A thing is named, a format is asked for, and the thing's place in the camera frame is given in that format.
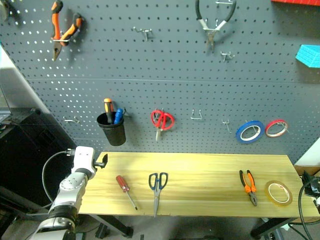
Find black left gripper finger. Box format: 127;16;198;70
100;153;109;171

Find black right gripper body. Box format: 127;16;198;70
302;170;320;197

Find grey pegboard wall with tools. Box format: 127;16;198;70
0;0;320;166

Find brown cardboard box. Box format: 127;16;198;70
294;164;320;176

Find black plastic cup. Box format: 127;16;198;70
96;111;127;147

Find yellow clear tape roll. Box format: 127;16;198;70
264;180;294;207

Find black table leg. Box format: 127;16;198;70
88;214;134;239
250;217;299;240

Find orange black combination pliers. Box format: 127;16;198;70
238;169;259;207

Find red tape roll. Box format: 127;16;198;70
264;118;289;139

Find black cabinet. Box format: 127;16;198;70
0;107;77;209

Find blue tape roll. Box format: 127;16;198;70
235;120;266;145

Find white board panel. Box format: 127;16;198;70
0;44;52;116

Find cyan plastic bin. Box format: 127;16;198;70
295;44;320;69

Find orange black long-nose pliers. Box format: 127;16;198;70
50;0;84;62

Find grey round reel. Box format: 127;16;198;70
0;0;11;22

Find red plastic bin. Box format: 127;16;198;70
270;0;320;5

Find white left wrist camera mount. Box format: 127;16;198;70
70;145;97;180

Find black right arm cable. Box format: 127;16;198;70
298;183;320;240

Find red handled screwdriver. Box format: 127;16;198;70
115;174;139;211

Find blue handled screwdriver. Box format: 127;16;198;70
113;107;125;125

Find orange black handled screwdriver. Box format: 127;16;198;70
103;97;115;125

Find dark blue handled scissors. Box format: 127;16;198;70
148;171;169;219

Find red handled scissors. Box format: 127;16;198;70
150;109;175;142

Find black handled silver pliers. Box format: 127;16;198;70
194;0;237;53

